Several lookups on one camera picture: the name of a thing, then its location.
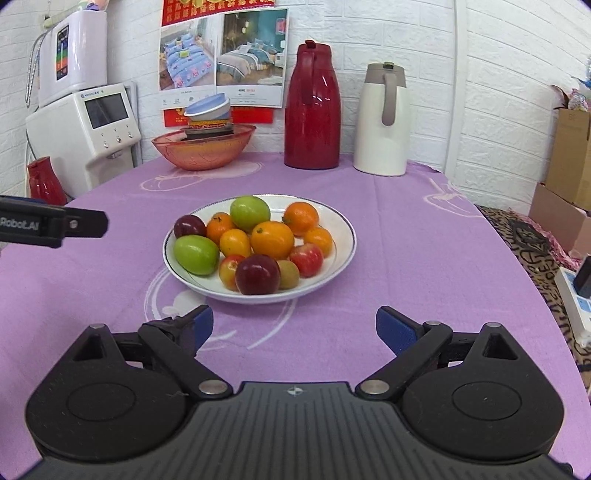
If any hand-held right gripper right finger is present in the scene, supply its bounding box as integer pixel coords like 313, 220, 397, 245
355, 305, 520, 400

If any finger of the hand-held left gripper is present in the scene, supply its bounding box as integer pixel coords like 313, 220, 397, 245
62, 207, 110, 239

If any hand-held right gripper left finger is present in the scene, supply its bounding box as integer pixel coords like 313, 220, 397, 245
71, 305, 234, 400

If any red yellow plum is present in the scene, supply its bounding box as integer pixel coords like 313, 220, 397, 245
218, 254, 247, 291

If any green jujube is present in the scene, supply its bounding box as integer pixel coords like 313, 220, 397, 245
174, 235, 221, 276
230, 196, 271, 233

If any dark purple plum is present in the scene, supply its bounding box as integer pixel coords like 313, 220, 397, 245
235, 254, 281, 296
174, 215, 208, 239

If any small yellowish orange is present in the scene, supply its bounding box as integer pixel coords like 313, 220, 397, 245
219, 229, 252, 258

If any white plate with blue rim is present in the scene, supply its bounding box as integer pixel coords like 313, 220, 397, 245
163, 194, 358, 304

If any small brown kiwi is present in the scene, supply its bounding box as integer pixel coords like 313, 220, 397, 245
276, 260, 301, 290

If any large orange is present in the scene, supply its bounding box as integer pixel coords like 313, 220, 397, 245
250, 220, 295, 260

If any red apple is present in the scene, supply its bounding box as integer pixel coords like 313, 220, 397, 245
289, 243, 324, 278

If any orange with leafy stalk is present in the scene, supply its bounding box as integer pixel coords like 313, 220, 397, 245
283, 202, 320, 237

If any small red jug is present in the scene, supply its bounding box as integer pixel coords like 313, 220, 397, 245
27, 157, 69, 207

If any purple tablecloth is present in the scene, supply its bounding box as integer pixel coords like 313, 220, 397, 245
0, 152, 591, 467

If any white water dispenser with screen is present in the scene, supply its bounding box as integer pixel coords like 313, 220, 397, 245
25, 80, 141, 197

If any red glass bowl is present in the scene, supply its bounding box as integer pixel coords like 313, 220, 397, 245
151, 124, 257, 171

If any dark flat box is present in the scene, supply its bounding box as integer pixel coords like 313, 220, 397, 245
184, 127, 235, 141

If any leopard print cloth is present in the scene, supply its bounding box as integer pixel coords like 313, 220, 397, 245
475, 205, 591, 393

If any white bowl with blue lid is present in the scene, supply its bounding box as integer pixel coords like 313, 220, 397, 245
184, 93, 232, 121

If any white power strip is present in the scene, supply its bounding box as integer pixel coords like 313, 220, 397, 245
553, 267, 591, 347

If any white thermos jug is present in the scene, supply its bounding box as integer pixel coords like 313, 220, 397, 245
353, 61, 411, 176

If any black plug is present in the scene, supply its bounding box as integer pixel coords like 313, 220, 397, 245
574, 256, 591, 298

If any cardboard box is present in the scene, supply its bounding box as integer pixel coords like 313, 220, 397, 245
529, 182, 591, 259
546, 85, 591, 210

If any red paper notice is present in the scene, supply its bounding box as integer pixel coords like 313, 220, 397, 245
163, 106, 274, 127

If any red thermos jug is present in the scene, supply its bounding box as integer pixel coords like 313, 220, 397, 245
283, 40, 341, 171

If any colourful plastic wrapping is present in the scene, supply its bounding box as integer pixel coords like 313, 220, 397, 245
566, 65, 591, 112

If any metal hose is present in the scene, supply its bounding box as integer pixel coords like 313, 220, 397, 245
25, 32, 49, 109

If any white wall water purifier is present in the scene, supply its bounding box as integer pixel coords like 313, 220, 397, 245
28, 10, 109, 109

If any wall poster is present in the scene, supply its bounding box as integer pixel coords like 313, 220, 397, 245
158, 8, 289, 109

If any red wall banner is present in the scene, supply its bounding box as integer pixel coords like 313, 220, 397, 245
161, 0, 277, 26

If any white wall pipe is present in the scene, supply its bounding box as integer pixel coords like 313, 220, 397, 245
444, 0, 467, 175

